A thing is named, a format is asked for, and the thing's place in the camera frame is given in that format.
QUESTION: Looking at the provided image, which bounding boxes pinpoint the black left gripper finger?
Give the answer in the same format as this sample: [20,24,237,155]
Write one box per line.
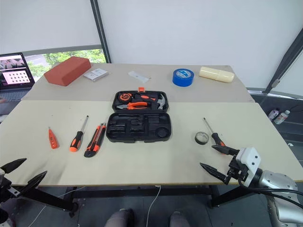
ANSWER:
[0,158,27,175]
[22,170,48,192]

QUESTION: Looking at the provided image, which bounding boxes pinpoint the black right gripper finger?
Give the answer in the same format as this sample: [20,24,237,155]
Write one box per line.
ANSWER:
[199,162,231,185]
[211,145,240,157]

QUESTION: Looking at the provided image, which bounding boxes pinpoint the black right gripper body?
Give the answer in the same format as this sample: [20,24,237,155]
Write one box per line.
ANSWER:
[224,154,250,186]

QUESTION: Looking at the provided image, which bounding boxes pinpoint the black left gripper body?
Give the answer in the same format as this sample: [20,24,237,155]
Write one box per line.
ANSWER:
[0,171,24,205]

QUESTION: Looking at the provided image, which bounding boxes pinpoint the orange black screwdriver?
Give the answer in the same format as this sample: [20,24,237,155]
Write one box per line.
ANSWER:
[203,117,227,155]
[69,115,89,153]

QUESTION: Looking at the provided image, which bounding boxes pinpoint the black electrical tape roll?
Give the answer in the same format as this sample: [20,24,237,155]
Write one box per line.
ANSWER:
[195,131,210,145]

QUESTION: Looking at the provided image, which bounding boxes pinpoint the orange voltage tester pen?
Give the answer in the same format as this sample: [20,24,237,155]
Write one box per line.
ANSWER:
[48,127,60,149]

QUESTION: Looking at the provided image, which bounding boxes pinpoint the orange black utility knife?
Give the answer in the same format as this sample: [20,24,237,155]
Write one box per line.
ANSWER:
[83,122,107,158]

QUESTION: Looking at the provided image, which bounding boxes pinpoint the black tool case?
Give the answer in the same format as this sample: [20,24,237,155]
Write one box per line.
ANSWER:
[106,87,173,144]

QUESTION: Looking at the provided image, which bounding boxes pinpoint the dark rounded shape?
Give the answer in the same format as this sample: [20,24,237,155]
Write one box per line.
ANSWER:
[169,211,191,227]
[105,208,135,227]

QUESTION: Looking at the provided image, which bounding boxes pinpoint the purple capped small bottle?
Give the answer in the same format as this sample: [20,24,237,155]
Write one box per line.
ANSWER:
[268,108,282,122]

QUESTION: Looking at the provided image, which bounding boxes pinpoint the white bottle red label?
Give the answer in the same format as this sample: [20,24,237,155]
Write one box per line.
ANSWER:
[274,110,291,125]

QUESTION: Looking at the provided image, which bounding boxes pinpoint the cream cylindrical case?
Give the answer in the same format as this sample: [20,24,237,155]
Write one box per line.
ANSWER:
[198,66,235,84]

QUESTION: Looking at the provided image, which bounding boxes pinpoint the blue tape roll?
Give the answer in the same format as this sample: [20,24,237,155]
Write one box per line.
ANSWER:
[172,68,195,87]

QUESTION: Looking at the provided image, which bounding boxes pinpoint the open laptop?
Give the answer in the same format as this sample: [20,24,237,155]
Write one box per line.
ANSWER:
[0,52,36,103]

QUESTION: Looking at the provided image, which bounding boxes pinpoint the red brick block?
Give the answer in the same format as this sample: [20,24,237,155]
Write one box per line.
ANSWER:
[44,56,92,87]

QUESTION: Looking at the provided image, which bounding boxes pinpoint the clear plastic bag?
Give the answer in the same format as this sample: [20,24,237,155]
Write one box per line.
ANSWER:
[128,70,152,84]

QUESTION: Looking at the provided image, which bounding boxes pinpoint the orange black tape measure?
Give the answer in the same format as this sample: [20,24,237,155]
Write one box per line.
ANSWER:
[118,92,134,103]

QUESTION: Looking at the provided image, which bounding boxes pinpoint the small white card box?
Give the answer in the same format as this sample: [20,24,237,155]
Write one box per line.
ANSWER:
[83,68,110,83]

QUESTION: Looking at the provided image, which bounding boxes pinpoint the black window pillar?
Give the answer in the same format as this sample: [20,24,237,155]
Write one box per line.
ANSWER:
[90,0,112,64]

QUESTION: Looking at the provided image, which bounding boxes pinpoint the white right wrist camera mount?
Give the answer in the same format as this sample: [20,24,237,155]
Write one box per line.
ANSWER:
[235,147,261,188]

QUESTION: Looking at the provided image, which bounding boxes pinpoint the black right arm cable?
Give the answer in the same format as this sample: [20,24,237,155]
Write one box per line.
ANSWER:
[238,176,303,197]

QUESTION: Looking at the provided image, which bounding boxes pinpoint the white hanging cable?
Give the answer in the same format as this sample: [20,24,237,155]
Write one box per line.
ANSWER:
[146,185,162,227]

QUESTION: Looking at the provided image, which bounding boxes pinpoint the claw hammer orange black handle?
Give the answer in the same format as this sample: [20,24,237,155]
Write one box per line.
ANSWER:
[134,92,168,111]

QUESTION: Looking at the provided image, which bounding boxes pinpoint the black table frame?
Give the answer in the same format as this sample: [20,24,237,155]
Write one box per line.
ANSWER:
[0,183,264,218]

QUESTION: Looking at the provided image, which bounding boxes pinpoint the orange handled pliers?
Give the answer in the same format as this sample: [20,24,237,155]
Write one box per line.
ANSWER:
[116,101,156,111]

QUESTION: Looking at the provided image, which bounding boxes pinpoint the dark diagonal frame beam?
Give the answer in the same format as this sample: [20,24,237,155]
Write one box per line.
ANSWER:
[264,30,303,94]

